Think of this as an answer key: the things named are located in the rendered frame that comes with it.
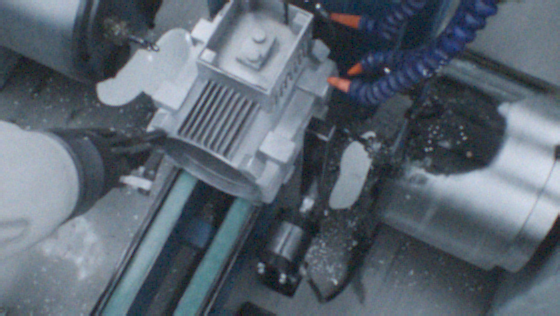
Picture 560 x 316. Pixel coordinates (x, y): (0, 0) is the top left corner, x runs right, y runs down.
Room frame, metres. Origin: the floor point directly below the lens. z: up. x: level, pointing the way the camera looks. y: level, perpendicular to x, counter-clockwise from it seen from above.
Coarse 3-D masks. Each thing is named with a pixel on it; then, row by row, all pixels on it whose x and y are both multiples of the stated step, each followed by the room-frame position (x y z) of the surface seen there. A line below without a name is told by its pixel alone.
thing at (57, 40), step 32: (0, 0) 0.53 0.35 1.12; (32, 0) 0.52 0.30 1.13; (64, 0) 0.51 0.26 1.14; (96, 0) 0.52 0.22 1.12; (128, 0) 0.56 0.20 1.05; (160, 0) 0.61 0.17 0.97; (0, 32) 0.51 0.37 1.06; (32, 32) 0.49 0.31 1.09; (64, 32) 0.48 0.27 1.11; (96, 32) 0.50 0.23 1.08; (128, 32) 0.50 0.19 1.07; (64, 64) 0.46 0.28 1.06; (96, 64) 0.48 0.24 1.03
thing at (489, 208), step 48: (432, 96) 0.36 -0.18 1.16; (480, 96) 0.35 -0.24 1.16; (528, 96) 0.36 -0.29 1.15; (384, 144) 0.33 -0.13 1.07; (432, 144) 0.30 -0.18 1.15; (480, 144) 0.30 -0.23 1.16; (528, 144) 0.29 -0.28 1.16; (384, 192) 0.26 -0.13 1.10; (432, 192) 0.25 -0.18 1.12; (480, 192) 0.25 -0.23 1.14; (528, 192) 0.24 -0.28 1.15; (432, 240) 0.21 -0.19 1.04; (480, 240) 0.20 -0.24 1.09; (528, 240) 0.20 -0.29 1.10
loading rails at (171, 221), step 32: (160, 192) 0.32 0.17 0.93; (192, 192) 0.32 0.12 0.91; (160, 224) 0.28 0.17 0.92; (192, 224) 0.29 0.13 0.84; (224, 224) 0.27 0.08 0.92; (256, 224) 0.28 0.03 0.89; (128, 256) 0.23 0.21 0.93; (160, 256) 0.23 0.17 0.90; (224, 256) 0.23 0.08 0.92; (128, 288) 0.19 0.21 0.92; (192, 288) 0.18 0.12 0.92; (224, 288) 0.19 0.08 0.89
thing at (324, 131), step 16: (304, 128) 0.29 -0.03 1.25; (320, 128) 0.29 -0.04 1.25; (304, 144) 0.28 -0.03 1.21; (320, 144) 0.28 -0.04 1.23; (304, 160) 0.28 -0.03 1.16; (320, 160) 0.27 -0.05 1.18; (304, 176) 0.28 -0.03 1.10; (320, 176) 0.27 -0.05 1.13; (304, 192) 0.28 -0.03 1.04; (320, 192) 0.27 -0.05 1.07
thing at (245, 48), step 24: (240, 0) 0.50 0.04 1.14; (264, 0) 0.51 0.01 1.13; (240, 24) 0.48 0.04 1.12; (264, 24) 0.48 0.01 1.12; (288, 24) 0.48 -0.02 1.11; (312, 24) 0.47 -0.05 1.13; (216, 48) 0.45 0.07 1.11; (240, 48) 0.44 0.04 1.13; (264, 48) 0.44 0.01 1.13; (288, 48) 0.45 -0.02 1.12; (216, 72) 0.41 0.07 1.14; (240, 72) 0.42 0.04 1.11; (264, 72) 0.41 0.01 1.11; (288, 72) 0.42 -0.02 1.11; (264, 96) 0.37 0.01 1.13
